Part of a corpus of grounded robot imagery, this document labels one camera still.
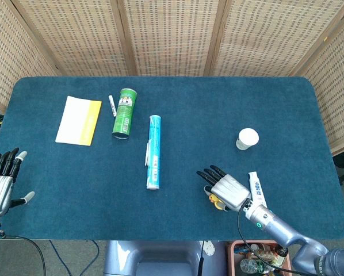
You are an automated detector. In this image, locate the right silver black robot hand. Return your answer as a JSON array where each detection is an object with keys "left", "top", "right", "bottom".
[{"left": 196, "top": 164, "right": 253, "bottom": 213}]

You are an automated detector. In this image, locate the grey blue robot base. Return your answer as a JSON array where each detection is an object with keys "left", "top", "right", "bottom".
[{"left": 102, "top": 240, "right": 230, "bottom": 276}]

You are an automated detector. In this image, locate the white toothpaste tube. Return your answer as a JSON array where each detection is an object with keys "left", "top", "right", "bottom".
[{"left": 248, "top": 171, "right": 268, "bottom": 208}]

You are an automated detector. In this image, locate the white paper cup leaf print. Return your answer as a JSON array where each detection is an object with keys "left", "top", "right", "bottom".
[{"left": 235, "top": 128, "right": 260, "bottom": 151}]

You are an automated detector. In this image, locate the white power strip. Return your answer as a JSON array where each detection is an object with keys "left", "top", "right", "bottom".
[{"left": 203, "top": 240, "right": 216, "bottom": 257}]

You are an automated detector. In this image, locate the pink plastic bin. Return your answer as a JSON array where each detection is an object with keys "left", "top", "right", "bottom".
[{"left": 227, "top": 240, "right": 293, "bottom": 276}]

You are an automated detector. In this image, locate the clear plastic bottle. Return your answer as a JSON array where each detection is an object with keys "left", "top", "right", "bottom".
[{"left": 240, "top": 258, "right": 272, "bottom": 275}]

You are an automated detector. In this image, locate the dark glass bottle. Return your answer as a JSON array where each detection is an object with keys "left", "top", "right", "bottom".
[{"left": 271, "top": 246, "right": 289, "bottom": 267}]

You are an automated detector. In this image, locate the dark blue table cloth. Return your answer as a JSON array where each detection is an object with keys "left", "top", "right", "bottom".
[{"left": 0, "top": 76, "right": 344, "bottom": 242}]

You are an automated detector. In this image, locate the blue cling film roll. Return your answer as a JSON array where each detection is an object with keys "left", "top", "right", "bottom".
[{"left": 146, "top": 114, "right": 163, "bottom": 190}]

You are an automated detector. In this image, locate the white and yellow booklet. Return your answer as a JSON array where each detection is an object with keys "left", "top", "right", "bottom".
[{"left": 55, "top": 95, "right": 102, "bottom": 147}]

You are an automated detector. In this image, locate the green chip can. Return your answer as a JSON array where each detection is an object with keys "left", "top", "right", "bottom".
[{"left": 112, "top": 88, "right": 139, "bottom": 141}]

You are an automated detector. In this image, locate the white marker pen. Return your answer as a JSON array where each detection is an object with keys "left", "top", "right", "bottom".
[{"left": 108, "top": 95, "right": 117, "bottom": 117}]

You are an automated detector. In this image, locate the woven rattan folding screen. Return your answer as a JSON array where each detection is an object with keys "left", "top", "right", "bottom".
[{"left": 0, "top": 0, "right": 344, "bottom": 158}]

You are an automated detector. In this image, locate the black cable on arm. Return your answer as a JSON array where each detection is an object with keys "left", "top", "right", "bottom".
[{"left": 236, "top": 207, "right": 303, "bottom": 274}]

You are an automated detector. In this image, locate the black floor cable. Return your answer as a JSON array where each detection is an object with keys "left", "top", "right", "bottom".
[{"left": 1, "top": 235, "right": 47, "bottom": 276}]

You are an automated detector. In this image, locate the blue floor cable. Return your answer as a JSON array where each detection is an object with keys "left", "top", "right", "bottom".
[{"left": 49, "top": 240, "right": 100, "bottom": 271}]

